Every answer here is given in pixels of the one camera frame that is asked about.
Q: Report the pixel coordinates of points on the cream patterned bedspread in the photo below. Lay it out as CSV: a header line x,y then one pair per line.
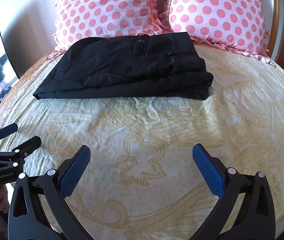
x,y
142,182

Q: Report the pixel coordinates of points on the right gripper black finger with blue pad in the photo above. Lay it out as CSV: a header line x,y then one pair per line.
x,y
27,219
256,217

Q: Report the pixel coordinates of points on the pink polka dot pillow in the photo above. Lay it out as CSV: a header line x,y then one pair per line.
x,y
235,25
78,19

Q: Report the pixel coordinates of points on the black pants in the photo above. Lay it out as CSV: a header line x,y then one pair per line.
x,y
164,65

